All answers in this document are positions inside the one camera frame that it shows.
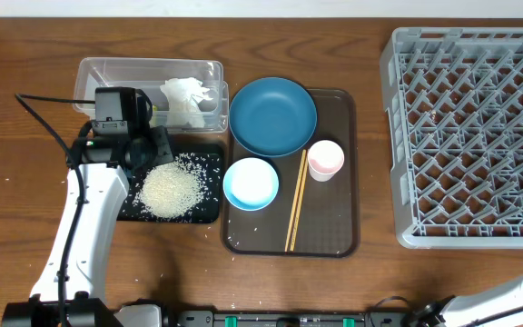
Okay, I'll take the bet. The white rice pile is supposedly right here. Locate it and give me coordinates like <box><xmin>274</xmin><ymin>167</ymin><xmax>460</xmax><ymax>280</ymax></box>
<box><xmin>132</xmin><ymin>152</ymin><xmax>222</xmax><ymax>220</ymax></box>

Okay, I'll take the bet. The white napkin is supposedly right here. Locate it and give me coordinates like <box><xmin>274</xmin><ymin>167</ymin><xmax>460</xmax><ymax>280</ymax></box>
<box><xmin>160</xmin><ymin>77</ymin><xmax>212</xmax><ymax>128</ymax></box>

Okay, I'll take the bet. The light blue bowl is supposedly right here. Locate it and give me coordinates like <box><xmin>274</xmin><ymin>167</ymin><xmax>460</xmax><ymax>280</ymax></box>
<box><xmin>222</xmin><ymin>157</ymin><xmax>280</xmax><ymax>212</ymax></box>

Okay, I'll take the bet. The dark blue plate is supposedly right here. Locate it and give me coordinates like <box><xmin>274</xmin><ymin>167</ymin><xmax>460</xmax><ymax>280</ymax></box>
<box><xmin>229</xmin><ymin>77</ymin><xmax>318</xmax><ymax>157</ymax></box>

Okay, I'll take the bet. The pink cup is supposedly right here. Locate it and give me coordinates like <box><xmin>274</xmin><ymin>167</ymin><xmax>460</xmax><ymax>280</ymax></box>
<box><xmin>308</xmin><ymin>140</ymin><xmax>345</xmax><ymax>182</ymax></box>

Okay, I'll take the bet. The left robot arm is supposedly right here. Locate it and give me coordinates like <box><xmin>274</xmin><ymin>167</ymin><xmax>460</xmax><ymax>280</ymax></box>
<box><xmin>1</xmin><ymin>124</ymin><xmax>173</xmax><ymax>327</ymax></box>

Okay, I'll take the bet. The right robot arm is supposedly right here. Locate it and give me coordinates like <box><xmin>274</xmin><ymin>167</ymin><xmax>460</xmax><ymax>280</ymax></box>
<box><xmin>401</xmin><ymin>275</ymin><xmax>523</xmax><ymax>327</ymax></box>

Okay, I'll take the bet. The grey dishwasher rack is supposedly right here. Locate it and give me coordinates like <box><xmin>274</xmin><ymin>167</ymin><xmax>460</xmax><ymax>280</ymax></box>
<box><xmin>380</xmin><ymin>27</ymin><xmax>523</xmax><ymax>249</ymax></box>

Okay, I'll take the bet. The black tray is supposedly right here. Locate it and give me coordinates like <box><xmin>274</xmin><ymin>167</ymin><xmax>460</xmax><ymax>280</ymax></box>
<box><xmin>115</xmin><ymin>143</ymin><xmax>225</xmax><ymax>225</ymax></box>

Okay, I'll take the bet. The clear plastic bin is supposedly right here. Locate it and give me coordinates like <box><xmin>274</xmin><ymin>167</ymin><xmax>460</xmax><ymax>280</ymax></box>
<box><xmin>74</xmin><ymin>57</ymin><xmax>229</xmax><ymax>134</ymax></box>

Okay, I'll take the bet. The left wooden chopstick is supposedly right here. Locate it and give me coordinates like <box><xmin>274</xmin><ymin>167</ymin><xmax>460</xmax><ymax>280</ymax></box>
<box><xmin>284</xmin><ymin>149</ymin><xmax>307</xmax><ymax>253</ymax></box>

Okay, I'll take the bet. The wooden chopstick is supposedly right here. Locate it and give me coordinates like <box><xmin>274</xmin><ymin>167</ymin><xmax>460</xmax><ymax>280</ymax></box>
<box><xmin>284</xmin><ymin>149</ymin><xmax>307</xmax><ymax>253</ymax></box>
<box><xmin>288</xmin><ymin>151</ymin><xmax>309</xmax><ymax>253</ymax></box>

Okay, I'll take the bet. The right wooden chopstick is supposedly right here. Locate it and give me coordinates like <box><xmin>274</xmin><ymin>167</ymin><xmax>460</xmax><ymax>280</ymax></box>
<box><xmin>288</xmin><ymin>151</ymin><xmax>309</xmax><ymax>253</ymax></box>

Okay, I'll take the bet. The brown serving tray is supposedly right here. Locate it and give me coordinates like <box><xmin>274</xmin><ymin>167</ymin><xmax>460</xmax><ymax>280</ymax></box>
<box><xmin>222</xmin><ymin>88</ymin><xmax>360</xmax><ymax>258</ymax></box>

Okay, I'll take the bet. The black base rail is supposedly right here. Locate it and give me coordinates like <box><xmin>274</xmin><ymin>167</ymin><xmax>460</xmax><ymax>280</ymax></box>
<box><xmin>166</xmin><ymin>310</ymin><xmax>406</xmax><ymax>327</ymax></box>

